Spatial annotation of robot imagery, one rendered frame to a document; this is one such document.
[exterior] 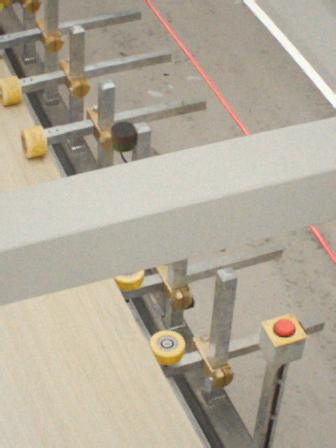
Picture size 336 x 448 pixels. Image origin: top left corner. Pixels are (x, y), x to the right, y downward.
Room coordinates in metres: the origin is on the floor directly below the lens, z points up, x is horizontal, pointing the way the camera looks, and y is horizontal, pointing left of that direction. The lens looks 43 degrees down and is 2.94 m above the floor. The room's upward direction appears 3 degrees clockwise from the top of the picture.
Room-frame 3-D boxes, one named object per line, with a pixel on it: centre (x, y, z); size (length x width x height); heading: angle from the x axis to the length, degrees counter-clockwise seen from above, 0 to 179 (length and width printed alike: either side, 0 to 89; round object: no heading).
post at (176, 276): (2.03, -0.03, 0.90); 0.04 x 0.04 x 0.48; 24
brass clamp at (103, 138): (2.51, 0.19, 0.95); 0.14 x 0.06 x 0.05; 24
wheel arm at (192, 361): (1.87, -0.19, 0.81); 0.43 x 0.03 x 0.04; 114
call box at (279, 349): (1.57, -0.24, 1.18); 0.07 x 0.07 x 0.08; 24
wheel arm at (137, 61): (2.77, 0.25, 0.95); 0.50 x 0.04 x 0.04; 114
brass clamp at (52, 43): (2.96, 0.39, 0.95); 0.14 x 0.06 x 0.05; 24
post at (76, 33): (2.71, 0.28, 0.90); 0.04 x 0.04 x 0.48; 24
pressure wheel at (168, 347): (1.79, -0.01, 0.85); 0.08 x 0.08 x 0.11
